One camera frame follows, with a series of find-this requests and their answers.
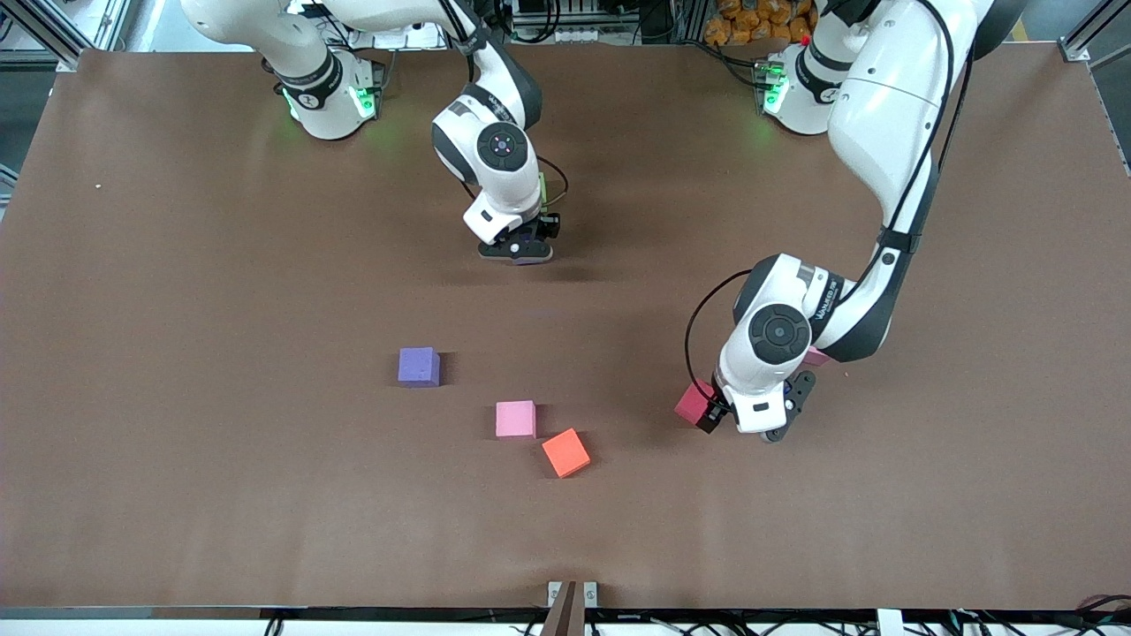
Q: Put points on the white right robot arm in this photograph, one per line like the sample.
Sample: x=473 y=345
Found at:
x=512 y=199

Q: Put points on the white power strip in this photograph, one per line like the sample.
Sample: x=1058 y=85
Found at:
x=406 y=37

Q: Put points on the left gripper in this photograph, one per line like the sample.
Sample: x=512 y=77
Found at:
x=709 y=419

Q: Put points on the silver table edge bracket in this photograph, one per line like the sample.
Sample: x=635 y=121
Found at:
x=572 y=609

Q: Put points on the brown table cover mat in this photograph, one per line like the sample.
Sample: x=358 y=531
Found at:
x=177 y=530

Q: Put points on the orange snack bags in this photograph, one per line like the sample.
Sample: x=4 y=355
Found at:
x=751 y=18

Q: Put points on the red foam block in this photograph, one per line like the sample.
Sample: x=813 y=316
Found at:
x=689 y=405

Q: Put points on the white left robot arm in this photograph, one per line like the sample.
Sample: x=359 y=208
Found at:
x=884 y=106

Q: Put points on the small white box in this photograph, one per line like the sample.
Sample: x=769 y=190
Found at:
x=891 y=623

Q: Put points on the orange foam block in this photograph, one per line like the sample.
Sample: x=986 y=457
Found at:
x=565 y=451

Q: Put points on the grey equipment box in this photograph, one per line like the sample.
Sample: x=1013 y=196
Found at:
x=574 y=13

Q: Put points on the pink foam block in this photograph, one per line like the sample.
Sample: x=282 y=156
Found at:
x=815 y=358
x=515 y=418

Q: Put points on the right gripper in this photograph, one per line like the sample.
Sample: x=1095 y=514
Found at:
x=550 y=226

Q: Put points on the aluminium frame profile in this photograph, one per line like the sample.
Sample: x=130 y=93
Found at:
x=66 y=55
x=1074 y=50

